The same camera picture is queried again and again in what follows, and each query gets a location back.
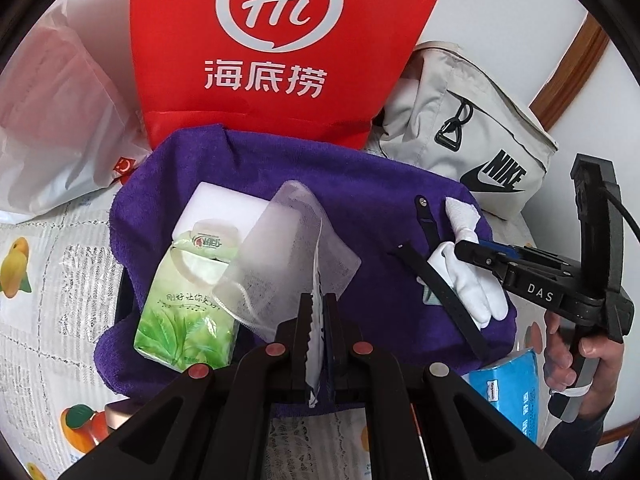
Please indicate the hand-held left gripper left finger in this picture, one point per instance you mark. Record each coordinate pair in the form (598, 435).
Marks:
(305, 340)

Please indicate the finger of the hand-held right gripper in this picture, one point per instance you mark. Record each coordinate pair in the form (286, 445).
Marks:
(480, 260)
(530, 255)

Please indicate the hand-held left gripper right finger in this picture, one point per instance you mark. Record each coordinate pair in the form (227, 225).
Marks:
(332, 350)

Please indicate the white glove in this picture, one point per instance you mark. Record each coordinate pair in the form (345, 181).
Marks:
(470, 300)

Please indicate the green tissue pack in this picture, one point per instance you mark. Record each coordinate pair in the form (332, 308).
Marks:
(175, 320)

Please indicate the person's right forearm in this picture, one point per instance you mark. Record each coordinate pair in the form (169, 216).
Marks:
(590, 445)

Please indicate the person's right hand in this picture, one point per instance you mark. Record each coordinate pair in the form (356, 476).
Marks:
(557, 355)

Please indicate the blue tissue pack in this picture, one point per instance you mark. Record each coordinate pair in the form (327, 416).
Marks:
(505, 385)

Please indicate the purple towel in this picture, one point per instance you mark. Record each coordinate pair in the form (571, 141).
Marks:
(350, 185)

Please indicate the white sponge block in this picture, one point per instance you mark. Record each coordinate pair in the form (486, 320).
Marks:
(220, 205)

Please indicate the grey waist bag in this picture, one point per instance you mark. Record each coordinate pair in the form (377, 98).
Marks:
(425, 110)

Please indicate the pale pink block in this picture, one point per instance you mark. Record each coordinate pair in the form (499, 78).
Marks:
(120, 415)

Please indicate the fruit print tablecloth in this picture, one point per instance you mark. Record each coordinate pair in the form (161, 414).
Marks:
(40, 310)

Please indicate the red paper bag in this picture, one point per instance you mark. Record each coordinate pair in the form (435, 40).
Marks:
(175, 60)

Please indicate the white plastic bag red label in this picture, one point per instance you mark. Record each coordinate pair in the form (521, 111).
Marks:
(60, 135)

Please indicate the wooden door frame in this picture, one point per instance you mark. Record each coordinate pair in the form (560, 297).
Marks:
(575, 80)

